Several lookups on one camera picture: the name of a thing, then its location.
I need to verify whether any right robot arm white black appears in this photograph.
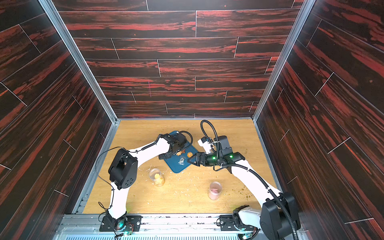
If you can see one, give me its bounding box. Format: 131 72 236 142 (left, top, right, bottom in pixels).
188 152 301 240

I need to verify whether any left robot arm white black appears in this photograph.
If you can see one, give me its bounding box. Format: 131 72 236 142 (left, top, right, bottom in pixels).
105 131 193 231

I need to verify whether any clear jar with yellow cookies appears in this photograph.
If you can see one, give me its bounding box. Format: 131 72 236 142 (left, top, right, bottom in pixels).
149 169 165 187

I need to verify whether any clear jar with pink cookies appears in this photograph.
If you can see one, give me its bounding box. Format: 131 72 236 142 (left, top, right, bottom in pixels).
208 182 223 201

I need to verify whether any teal plastic tray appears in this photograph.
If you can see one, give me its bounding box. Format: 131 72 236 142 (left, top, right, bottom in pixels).
159 131 197 174

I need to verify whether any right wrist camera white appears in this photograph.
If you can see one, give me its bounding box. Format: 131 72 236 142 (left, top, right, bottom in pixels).
198 137 214 154

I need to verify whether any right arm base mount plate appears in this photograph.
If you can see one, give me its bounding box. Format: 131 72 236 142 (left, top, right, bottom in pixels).
216 215 259 232

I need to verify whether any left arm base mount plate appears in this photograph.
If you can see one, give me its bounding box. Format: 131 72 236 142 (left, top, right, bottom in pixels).
99 215 142 233

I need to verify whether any aluminium front rail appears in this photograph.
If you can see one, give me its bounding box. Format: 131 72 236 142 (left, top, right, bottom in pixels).
54 214 254 240

